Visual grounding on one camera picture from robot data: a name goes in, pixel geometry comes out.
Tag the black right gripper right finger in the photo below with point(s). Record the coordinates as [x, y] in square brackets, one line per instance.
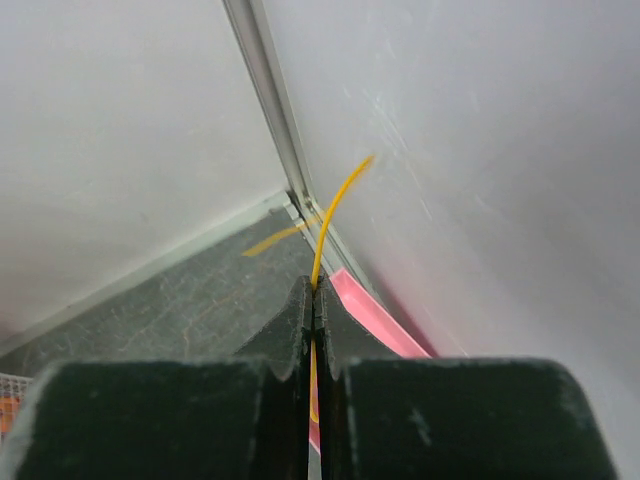
[383, 416]

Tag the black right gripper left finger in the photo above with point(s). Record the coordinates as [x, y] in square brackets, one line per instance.
[244, 416]

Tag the pink plastic bin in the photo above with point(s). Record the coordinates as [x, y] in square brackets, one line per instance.
[375, 320]

